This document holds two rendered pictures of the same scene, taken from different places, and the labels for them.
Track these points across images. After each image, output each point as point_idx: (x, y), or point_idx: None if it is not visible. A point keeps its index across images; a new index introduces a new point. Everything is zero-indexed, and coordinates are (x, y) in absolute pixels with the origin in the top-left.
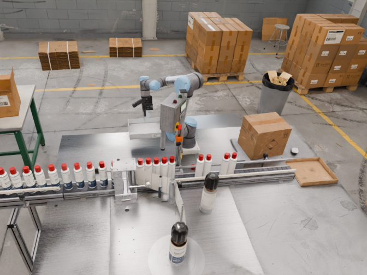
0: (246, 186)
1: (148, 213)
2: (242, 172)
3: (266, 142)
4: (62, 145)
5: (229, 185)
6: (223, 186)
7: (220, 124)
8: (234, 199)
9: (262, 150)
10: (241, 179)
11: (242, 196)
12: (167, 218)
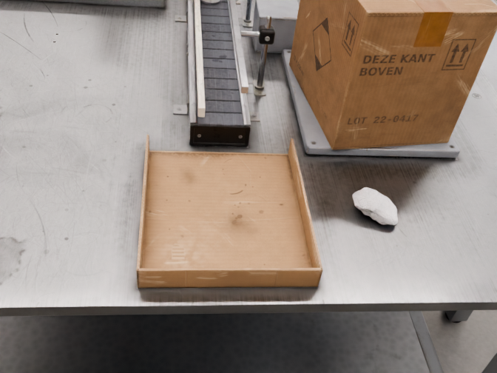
0: (174, 38)
1: None
2: (219, 20)
3: (315, 16)
4: None
5: (184, 15)
6: (183, 7)
7: (494, 63)
8: (132, 11)
9: (306, 51)
10: (189, 12)
11: (138, 24)
12: None
